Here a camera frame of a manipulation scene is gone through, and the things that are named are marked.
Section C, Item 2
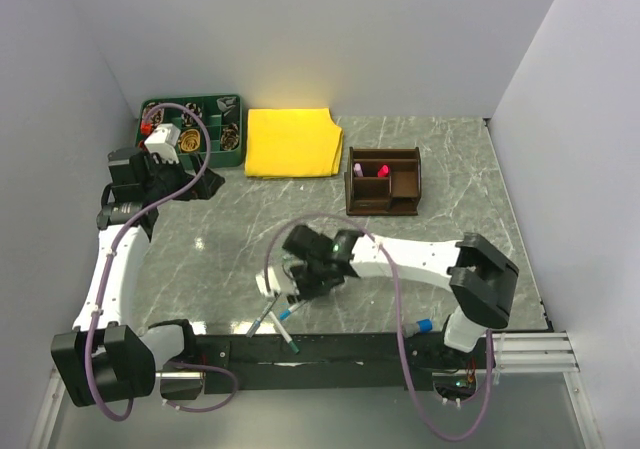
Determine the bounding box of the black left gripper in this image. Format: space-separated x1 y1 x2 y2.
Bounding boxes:
142 151 224 204

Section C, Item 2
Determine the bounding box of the blue capped marker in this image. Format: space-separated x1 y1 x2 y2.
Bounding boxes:
279 301 306 321

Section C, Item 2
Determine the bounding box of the lilac highlighter marker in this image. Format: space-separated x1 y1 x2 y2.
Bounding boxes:
353 163 364 177

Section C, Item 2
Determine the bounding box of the pink highlighter marker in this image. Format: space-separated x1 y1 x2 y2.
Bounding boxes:
377 165 390 178

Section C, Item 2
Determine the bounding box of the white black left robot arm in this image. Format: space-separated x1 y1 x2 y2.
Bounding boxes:
51 147 225 407

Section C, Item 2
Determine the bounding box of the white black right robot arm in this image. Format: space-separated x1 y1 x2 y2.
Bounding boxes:
270 224 519 367

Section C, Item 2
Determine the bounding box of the yellow brown rolled tie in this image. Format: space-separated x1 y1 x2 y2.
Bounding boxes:
178 128 201 153

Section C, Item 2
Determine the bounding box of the brown dotted rolled tie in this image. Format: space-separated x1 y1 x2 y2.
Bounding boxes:
219 123 241 151

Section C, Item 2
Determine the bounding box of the green compartment tray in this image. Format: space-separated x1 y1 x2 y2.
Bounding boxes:
135 94 246 172

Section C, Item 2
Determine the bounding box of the white green capped pen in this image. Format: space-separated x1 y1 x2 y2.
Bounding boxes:
269 311 299 354

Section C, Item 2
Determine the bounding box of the black patterned rolled tie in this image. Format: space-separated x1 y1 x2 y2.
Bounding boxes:
181 102 203 127

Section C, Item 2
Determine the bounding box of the clear blue ballpoint pen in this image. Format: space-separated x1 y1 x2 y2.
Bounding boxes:
245 298 277 338

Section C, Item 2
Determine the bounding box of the pink brown rolled tie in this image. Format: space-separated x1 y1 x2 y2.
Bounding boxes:
141 102 164 130

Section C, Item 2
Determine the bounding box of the grey rolled tie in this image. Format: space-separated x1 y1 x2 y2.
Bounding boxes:
216 95 241 124

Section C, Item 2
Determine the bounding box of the yellow folded cloth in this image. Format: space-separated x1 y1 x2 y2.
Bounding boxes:
244 108 343 178

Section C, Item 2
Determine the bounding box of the brown wooden desk organizer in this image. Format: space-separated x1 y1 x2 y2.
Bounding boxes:
344 147 422 217

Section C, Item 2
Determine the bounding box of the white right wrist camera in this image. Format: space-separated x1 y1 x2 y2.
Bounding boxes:
255 265 298 298

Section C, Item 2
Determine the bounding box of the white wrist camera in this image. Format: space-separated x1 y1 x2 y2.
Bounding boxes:
255 265 298 298
144 123 180 164

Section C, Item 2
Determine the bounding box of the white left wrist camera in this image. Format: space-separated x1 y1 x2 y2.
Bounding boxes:
144 123 180 164

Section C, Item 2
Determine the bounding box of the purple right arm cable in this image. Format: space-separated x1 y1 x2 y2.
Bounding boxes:
262 212 497 443

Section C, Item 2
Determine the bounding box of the aluminium frame rail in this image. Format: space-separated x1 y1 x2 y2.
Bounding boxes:
493 332 579 374

